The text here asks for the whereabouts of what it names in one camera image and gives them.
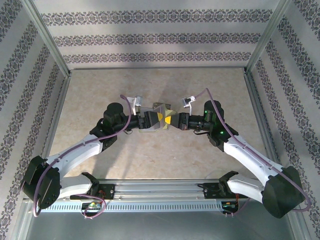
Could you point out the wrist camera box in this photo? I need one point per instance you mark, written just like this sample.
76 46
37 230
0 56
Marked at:
136 101
188 101

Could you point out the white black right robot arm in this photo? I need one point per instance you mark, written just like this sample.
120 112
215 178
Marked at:
250 157

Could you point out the green card holder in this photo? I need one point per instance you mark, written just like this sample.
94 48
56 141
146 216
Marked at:
143 127

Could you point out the aluminium frame post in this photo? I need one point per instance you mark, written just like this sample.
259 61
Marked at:
47 37
267 37

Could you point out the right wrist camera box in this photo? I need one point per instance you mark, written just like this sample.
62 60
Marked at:
188 101

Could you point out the aluminium mounting rail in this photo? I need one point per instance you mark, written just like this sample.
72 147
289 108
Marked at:
160 186

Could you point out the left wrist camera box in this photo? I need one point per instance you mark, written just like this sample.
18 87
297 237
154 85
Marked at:
136 101

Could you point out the aluminium side rail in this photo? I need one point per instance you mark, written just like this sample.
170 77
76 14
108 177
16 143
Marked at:
260 112
58 105

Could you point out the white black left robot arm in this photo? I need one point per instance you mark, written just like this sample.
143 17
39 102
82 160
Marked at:
72 152

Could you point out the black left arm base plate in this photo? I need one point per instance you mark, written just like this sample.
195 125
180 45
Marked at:
110 191

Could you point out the grey metal front panel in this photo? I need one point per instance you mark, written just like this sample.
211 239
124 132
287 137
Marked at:
160 227

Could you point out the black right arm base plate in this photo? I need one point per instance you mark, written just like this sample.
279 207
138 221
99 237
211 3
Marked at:
210 191

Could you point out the aluminium back rail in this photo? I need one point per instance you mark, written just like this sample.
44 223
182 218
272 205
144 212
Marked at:
160 67

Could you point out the small controller board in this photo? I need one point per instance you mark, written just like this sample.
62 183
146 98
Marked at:
229 206
92 205

